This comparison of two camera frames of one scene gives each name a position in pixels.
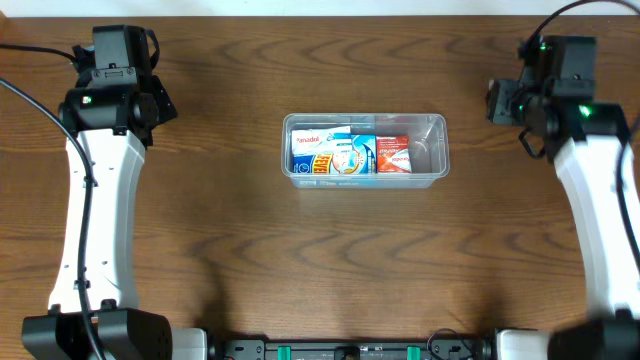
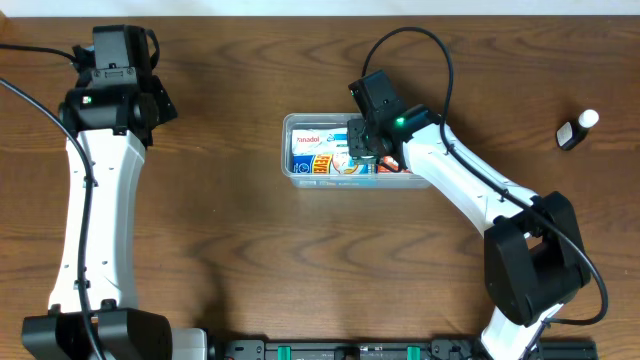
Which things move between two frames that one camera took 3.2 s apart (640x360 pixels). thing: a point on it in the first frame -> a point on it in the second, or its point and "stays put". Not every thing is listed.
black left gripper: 149,104 stays put
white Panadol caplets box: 309,142 stays put
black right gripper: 503,96 -> 355,140
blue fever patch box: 362,159 stays put
